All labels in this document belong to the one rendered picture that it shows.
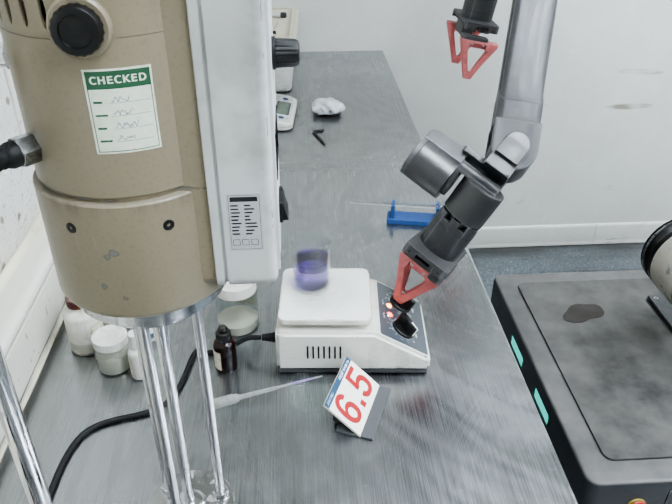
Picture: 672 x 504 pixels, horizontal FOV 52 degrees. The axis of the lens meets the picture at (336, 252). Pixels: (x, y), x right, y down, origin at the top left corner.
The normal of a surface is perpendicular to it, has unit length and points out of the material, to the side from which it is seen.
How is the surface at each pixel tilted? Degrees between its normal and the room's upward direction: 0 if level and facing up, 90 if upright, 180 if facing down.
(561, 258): 0
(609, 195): 90
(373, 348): 90
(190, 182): 90
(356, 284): 0
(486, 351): 0
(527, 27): 49
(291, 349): 90
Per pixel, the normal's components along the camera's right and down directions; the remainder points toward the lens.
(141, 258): 0.28, 0.51
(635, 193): 0.07, 0.53
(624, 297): 0.00, -0.85
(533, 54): -0.03, -0.14
